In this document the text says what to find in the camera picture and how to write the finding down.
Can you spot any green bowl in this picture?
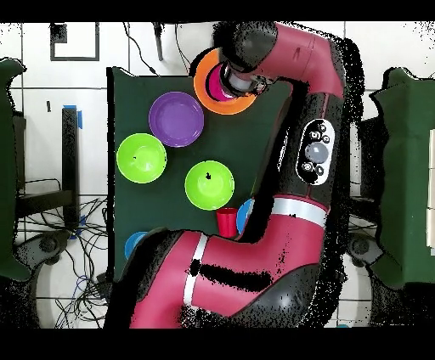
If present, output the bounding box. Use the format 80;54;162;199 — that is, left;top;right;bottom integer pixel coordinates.
116;132;168;185
184;160;235;211

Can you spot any red cup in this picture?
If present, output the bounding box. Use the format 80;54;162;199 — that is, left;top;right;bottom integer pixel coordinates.
216;207;240;239

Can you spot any purple bowl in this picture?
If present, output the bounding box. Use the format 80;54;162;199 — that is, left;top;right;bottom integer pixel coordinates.
148;91;206;149

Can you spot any large yellow-orange bowl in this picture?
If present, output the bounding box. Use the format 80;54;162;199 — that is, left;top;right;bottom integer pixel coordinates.
193;47;257;116

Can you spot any small pink-red bowl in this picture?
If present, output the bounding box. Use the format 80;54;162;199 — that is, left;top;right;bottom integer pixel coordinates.
206;64;235;103

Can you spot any dark green table cloth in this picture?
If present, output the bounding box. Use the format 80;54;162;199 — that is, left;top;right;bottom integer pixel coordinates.
106;65;351;284

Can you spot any small light blue bowl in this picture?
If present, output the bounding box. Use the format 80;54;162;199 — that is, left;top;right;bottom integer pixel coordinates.
124;231;150;261

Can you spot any black stand leg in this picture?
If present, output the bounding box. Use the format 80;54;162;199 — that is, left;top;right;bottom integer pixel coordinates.
151;21;165;62

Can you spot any green cloth side table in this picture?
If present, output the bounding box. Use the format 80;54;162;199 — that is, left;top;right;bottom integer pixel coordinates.
0;57;33;283
368;66;435;290

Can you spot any tangle of cables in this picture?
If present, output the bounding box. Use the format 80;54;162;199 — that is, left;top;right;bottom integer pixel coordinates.
20;177;113;329

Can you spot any black metal frame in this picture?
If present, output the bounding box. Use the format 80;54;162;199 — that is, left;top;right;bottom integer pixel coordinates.
15;106;81;233

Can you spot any black square frame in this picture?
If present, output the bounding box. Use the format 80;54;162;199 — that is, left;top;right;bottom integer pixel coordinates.
49;21;100;63

